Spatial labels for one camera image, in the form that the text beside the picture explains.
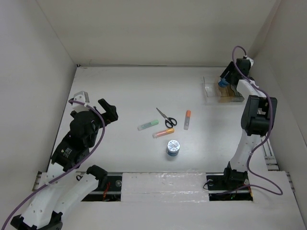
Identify blue tape roll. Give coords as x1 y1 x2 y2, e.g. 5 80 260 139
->
218 78 229 88
166 139 180 157

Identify orange capped glue stick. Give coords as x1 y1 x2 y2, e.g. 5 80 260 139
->
184 110 191 130

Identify black handled scissors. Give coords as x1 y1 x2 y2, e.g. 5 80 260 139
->
156 108 177 128

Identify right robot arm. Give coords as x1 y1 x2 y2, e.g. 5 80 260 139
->
218 56 277 192

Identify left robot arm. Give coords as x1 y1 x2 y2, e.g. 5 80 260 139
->
8 98 118 230

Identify three compartment desk organizer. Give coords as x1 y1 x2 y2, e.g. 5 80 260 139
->
203 75 244 105

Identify green highlighter marker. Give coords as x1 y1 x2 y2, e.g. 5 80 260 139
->
138 119 159 131

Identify orange yellow highlighter marker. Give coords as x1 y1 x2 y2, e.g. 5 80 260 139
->
153 128 175 138

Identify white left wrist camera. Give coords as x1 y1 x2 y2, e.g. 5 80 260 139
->
71 91 90 113

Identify aluminium side rail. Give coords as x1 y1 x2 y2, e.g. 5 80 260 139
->
239 62 280 171

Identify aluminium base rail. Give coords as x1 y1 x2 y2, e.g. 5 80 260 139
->
35 171 255 202

